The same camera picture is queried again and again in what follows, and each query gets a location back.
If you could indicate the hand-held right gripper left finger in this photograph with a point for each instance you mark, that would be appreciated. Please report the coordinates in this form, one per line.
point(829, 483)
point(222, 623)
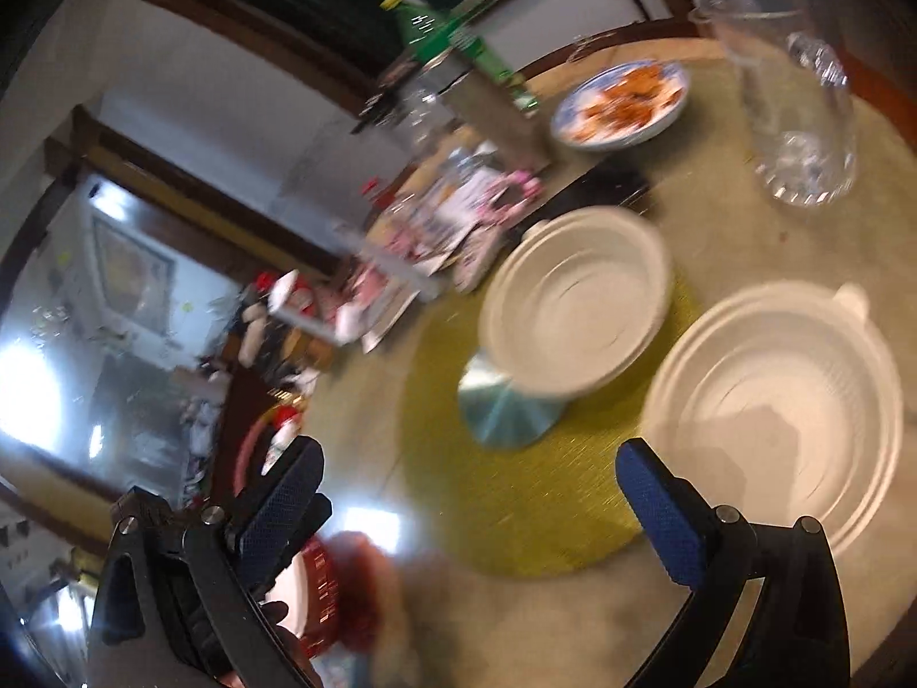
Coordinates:
point(276, 516)

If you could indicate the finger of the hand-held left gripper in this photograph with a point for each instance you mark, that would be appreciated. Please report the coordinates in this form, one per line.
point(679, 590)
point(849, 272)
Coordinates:
point(320, 512)

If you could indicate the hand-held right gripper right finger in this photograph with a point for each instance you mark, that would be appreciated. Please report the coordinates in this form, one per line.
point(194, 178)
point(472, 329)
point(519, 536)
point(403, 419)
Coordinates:
point(663, 516)

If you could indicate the red glass plate with sticker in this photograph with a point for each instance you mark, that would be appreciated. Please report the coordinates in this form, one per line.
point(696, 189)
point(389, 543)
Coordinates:
point(344, 588)

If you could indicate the cream ribbed plastic bowl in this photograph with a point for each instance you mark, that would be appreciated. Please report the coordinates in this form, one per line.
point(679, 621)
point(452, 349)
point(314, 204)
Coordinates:
point(573, 301)
point(774, 408)

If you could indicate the pink and yellow hula hoop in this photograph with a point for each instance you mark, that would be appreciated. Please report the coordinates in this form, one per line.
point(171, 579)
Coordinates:
point(247, 444)

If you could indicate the white yogurt drink bottle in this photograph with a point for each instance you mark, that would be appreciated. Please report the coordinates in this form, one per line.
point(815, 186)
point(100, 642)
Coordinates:
point(283, 433)

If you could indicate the gold glitter turntable mat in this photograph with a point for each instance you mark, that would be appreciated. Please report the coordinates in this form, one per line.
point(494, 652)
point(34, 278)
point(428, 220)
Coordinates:
point(487, 502)

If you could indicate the metal turntable disc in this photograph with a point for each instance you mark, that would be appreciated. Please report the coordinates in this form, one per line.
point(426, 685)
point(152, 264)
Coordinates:
point(508, 416)

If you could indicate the white liquor bottle red cap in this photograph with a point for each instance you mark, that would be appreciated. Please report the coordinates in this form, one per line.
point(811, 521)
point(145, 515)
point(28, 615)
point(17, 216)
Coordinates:
point(294, 297)

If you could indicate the black phone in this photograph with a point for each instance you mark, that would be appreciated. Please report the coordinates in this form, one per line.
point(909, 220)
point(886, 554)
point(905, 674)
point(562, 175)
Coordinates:
point(609, 183)

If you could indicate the blue white plate with food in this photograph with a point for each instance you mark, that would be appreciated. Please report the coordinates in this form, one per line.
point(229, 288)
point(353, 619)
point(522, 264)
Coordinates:
point(623, 104)

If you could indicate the steel thermos flask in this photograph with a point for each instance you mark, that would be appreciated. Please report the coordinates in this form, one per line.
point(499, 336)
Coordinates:
point(491, 104)

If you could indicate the clear glass pitcher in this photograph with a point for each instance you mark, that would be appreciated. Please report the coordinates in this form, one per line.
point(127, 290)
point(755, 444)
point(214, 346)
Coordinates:
point(788, 86)

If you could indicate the wooden chair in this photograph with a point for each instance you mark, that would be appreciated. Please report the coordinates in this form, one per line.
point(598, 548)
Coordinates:
point(609, 36)

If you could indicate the green plastic bottle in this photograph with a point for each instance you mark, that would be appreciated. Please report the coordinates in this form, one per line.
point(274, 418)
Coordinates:
point(444, 32)

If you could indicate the framed wall painting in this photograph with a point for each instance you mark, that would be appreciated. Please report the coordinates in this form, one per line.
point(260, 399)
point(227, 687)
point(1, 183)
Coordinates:
point(132, 279)

